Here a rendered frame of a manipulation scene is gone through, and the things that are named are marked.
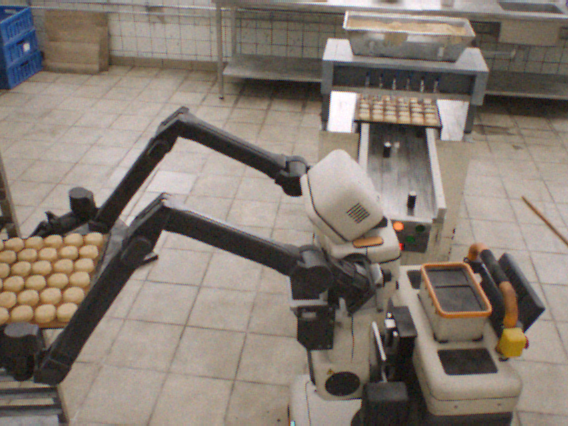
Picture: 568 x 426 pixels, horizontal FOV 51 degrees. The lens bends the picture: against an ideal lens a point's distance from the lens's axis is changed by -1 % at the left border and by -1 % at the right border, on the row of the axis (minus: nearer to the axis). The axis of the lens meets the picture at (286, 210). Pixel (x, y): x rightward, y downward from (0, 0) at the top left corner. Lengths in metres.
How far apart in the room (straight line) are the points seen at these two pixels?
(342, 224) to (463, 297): 0.50
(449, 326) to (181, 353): 1.46
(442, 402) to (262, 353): 1.29
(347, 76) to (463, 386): 1.62
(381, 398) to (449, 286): 0.38
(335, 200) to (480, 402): 0.69
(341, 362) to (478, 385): 0.37
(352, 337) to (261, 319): 1.32
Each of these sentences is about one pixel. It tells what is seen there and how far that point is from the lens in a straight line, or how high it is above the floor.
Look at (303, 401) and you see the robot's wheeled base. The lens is 2.27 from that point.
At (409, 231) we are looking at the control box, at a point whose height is 0.79.
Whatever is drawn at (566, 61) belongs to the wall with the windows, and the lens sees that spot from 6.24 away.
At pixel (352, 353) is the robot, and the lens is 1.73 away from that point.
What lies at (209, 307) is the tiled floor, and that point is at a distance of 3.06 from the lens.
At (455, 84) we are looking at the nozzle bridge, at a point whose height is 1.08.
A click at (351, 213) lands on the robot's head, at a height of 1.25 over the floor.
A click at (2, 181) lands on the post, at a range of 1.85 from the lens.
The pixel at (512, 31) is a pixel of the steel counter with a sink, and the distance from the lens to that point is 5.37.
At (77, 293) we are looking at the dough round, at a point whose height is 1.02.
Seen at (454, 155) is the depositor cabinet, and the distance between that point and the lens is 2.91.
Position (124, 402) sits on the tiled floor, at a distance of 2.69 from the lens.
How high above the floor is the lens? 2.01
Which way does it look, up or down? 32 degrees down
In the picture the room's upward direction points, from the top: 2 degrees clockwise
